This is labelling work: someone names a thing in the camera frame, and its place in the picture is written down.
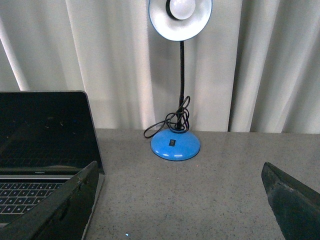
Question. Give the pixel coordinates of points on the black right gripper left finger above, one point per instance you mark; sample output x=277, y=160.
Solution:
x=63, y=215

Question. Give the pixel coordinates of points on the blue gooseneck desk lamp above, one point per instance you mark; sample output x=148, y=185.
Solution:
x=178, y=21

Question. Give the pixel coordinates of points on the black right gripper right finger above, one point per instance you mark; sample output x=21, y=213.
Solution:
x=295, y=206

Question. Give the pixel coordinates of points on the silver grey laptop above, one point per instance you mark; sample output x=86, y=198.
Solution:
x=46, y=138

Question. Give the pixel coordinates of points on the white pleated curtain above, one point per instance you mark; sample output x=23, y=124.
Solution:
x=254, y=68

